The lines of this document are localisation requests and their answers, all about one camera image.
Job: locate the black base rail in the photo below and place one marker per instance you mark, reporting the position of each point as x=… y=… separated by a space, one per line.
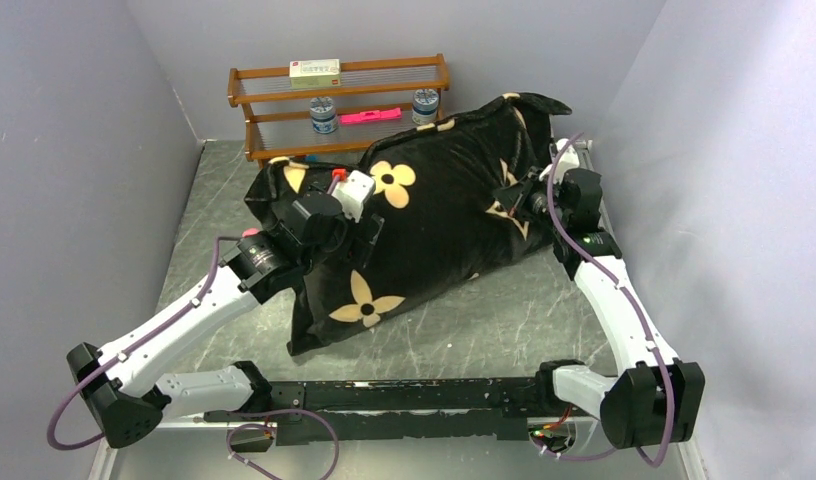
x=504 y=408

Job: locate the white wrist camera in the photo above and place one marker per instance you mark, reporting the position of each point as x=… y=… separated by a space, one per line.
x=352 y=189
x=567 y=158

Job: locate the white green box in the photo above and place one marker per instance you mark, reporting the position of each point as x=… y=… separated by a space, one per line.
x=313 y=74

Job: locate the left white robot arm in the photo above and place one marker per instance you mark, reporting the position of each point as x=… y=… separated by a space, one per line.
x=126 y=384

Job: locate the pink flat tool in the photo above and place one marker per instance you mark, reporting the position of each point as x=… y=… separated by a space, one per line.
x=371 y=116

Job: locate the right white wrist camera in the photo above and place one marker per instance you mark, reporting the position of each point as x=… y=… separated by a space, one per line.
x=567 y=158

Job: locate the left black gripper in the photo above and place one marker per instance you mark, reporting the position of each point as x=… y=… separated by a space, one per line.
x=360 y=247

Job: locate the wooden two-tier shelf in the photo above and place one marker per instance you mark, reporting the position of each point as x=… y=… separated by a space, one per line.
x=277 y=117

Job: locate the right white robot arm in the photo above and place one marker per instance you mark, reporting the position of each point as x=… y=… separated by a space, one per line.
x=654 y=398

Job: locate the aluminium frame rail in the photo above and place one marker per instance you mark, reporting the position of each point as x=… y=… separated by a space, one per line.
x=183 y=449

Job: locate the blue white jar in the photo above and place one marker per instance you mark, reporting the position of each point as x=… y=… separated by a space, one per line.
x=425 y=105
x=323 y=115

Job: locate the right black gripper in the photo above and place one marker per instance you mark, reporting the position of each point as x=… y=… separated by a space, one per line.
x=514 y=198

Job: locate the right blue white jar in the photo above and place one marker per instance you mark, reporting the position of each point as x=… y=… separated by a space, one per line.
x=425 y=105

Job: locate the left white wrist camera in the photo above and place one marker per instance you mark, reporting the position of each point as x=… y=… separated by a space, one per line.
x=352 y=189

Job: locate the left blue white jar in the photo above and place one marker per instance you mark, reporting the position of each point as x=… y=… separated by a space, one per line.
x=323 y=115

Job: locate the black floral pillowcase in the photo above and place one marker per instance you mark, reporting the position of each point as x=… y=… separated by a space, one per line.
x=435 y=189

